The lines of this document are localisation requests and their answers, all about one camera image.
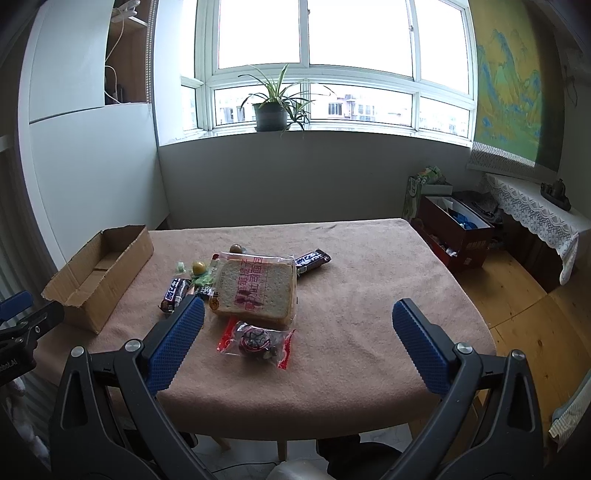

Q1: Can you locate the red walnut date snack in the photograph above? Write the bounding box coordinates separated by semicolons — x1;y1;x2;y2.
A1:
216;317;296;370

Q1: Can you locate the white lace cloth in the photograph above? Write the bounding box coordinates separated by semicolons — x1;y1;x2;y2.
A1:
482;173;590;286

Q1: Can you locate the dark red storage box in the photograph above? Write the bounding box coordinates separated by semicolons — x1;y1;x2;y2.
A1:
411;196;494;273

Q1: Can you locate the landscape painting scroll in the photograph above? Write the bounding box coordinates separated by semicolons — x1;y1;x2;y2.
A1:
470;1;565;173

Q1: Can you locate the packaged sliced bread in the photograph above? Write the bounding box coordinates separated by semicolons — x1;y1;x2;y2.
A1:
208;252;297;330

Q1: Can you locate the white cabinet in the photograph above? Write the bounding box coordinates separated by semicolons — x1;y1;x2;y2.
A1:
17;1;168;269

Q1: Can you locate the snickers bar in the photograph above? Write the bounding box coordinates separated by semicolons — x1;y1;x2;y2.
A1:
159;278;190;315
295;249;332;278

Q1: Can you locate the small dark chocolate candy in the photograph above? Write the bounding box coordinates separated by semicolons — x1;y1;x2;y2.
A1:
195;285;214;300

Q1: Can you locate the wooden shelf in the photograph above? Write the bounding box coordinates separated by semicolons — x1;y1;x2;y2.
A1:
104;0;154;104

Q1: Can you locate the dark ornament on shelf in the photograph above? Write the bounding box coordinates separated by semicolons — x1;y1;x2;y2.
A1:
540;179;571;212

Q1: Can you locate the pink table cloth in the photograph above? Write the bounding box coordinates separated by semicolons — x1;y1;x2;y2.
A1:
35;219;496;440

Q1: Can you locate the potted spider plant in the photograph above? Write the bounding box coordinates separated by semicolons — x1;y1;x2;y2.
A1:
238;64;315;133

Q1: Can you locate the cardboard box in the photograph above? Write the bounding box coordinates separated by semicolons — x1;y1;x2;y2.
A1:
41;225;154;334

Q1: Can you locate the window frame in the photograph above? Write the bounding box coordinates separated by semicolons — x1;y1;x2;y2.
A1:
180;1;477;145

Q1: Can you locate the yellow jelly cup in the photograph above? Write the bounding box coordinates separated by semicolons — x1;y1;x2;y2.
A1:
191;261;207;276

